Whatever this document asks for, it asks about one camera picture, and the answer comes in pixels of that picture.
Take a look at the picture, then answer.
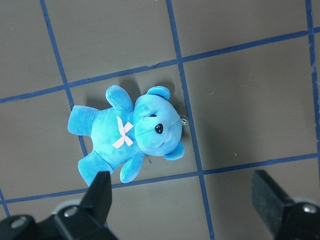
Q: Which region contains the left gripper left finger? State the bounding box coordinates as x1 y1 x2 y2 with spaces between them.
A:
54 171 116 240

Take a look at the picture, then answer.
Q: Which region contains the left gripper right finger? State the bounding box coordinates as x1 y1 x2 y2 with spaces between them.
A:
251 169 320 240

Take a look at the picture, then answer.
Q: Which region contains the blue teddy bear plush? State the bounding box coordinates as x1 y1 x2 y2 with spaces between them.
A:
67 85 185 186

